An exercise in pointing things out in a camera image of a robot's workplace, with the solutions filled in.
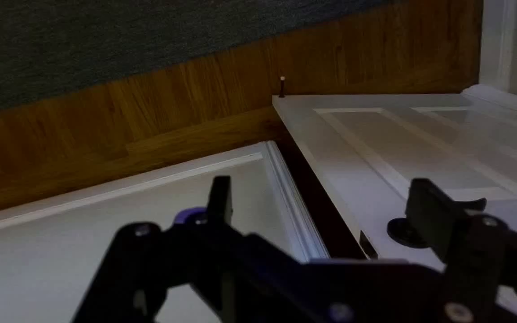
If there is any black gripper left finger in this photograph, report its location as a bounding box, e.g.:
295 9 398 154
69 174 308 323

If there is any white panelled door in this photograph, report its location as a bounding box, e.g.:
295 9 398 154
270 82 517 323

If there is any black lever door handle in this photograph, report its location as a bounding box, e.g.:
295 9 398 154
385 195 487 249

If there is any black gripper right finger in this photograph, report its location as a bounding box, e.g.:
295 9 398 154
405 176 517 323

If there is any dark door latch plate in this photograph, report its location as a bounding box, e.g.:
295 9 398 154
356 230 380 260

